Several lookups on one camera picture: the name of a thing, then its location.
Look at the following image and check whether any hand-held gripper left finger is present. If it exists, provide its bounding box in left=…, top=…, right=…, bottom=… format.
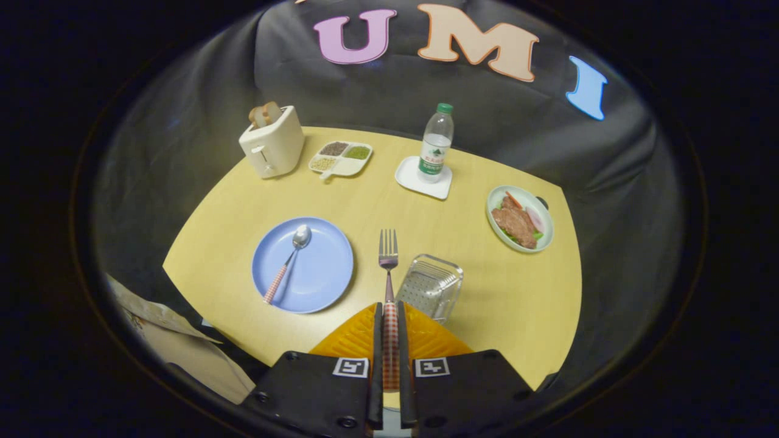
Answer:
left=240, top=302, right=384, bottom=438

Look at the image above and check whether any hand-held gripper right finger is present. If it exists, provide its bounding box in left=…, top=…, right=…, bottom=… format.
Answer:
left=397, top=302, right=536, bottom=438

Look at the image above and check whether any fork with red checked handle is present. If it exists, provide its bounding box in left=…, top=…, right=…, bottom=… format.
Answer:
left=379, top=229, right=400, bottom=391

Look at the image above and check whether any spoon with red checked handle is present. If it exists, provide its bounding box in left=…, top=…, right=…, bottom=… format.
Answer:
left=263, top=224, right=313, bottom=304

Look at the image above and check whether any blue round plate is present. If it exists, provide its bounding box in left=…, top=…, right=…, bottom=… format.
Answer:
left=251, top=217, right=355, bottom=315

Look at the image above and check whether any sliced meat with vegetables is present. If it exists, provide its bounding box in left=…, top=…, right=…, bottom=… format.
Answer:
left=492, top=192, right=545, bottom=249

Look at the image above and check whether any white square coaster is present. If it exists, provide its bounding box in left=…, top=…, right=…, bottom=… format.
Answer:
left=394, top=156, right=453, bottom=201

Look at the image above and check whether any person's beige clothing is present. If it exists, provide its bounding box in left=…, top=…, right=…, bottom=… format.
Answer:
left=107, top=274, right=256, bottom=405

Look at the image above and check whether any pale green oval plate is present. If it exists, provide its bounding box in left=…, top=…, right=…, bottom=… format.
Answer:
left=486, top=185, right=555, bottom=254

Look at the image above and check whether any white divided dish with beans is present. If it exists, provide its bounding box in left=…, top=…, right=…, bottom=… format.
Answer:
left=308, top=141, right=374, bottom=183

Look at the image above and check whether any clear water bottle green cap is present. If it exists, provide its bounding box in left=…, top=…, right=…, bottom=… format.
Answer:
left=417, top=103, right=455, bottom=184

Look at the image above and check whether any white toaster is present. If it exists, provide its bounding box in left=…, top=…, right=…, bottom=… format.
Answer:
left=239, top=105, right=305, bottom=179

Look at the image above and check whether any metal wire cutlery basket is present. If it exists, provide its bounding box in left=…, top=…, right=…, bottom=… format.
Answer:
left=396, top=254, right=464, bottom=324

